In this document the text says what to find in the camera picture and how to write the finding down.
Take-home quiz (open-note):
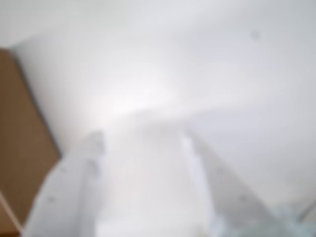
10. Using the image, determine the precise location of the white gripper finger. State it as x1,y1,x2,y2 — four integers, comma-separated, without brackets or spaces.
180,128,279,237
23,130,106,237

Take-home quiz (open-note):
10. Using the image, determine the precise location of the brown cardboard box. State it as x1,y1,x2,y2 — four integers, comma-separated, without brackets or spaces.
0,48,62,234

